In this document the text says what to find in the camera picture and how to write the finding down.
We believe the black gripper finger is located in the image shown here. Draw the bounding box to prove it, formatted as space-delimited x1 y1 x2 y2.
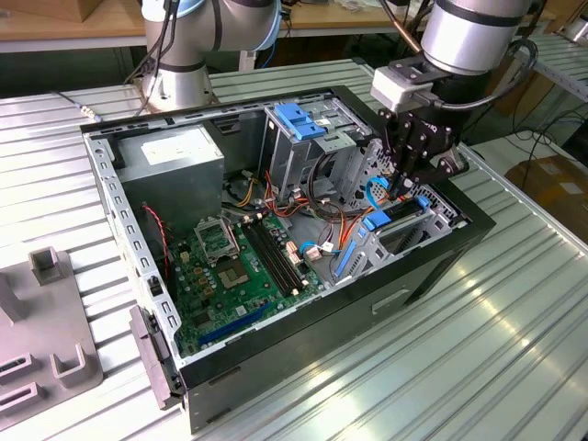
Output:
400 132 469 197
379 109 410 198

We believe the blue SATA wire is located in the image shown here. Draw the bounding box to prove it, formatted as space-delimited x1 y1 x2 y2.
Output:
366 176 394 212

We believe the hard disk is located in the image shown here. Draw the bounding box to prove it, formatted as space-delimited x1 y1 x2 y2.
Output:
334 196 432 280

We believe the metal disk bay cage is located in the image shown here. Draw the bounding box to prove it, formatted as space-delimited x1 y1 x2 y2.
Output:
328 137 465 288

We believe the blue drive latch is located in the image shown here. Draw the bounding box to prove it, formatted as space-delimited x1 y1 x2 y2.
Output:
275 103 328 142

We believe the brown cardboard box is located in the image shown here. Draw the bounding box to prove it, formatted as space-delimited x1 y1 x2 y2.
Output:
503 154 588 221

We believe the metal optical drive cage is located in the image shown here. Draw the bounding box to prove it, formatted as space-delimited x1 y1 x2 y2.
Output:
259 94 373 203

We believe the metal slat side table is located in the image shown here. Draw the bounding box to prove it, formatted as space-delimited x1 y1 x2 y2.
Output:
514 34 588 100

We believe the black RAM slot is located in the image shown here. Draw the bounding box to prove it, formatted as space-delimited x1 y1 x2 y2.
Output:
254 218 307 291
242 220 291 298

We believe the green motherboard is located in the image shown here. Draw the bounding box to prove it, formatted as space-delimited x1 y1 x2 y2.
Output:
167 213 330 359

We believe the CPU socket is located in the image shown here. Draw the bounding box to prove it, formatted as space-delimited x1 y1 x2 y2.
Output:
216 259 253 291

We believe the metal socket cover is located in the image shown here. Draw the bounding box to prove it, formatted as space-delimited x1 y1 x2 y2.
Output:
192 218 241 264

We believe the black PC case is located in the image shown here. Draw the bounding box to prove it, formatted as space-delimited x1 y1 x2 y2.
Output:
78 85 497 435

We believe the grey power supply unit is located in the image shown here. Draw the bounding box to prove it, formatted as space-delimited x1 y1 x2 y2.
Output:
114 124 226 235

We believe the blue expansion slot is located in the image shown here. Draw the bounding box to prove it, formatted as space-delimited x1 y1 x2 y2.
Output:
197 300 272 349

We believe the black case fan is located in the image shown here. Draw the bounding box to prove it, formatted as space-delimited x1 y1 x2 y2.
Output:
139 201 178 304

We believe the tan cardboard box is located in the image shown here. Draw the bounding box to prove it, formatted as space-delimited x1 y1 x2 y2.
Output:
75 0 144 23

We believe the wooden workbench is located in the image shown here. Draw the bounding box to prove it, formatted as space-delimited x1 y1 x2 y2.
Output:
0 0 557 54

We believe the grey parts rack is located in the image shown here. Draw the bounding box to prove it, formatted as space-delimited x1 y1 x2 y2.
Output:
0 245 106 441

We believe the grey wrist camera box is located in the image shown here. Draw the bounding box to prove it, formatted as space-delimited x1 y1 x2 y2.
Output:
370 62 443 112

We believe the black cable bundle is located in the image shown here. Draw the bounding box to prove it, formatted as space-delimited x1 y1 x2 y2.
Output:
306 151 350 221

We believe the brown sleeved wrist cable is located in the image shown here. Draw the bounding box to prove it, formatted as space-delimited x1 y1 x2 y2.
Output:
379 0 423 52

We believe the coloured supply wire bundle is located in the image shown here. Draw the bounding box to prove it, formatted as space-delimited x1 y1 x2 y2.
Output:
220 167 373 258

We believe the blue wire white connector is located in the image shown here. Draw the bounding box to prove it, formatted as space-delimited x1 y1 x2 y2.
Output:
297 239 344 263

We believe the red black fan wire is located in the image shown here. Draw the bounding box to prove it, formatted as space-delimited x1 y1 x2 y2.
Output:
141 204 174 279

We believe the black cable silver connector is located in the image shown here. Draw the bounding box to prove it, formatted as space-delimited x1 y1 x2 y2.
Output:
54 0 180 121

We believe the grey plastic case bracket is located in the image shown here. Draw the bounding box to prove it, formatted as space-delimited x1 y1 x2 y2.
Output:
128 303 186 411

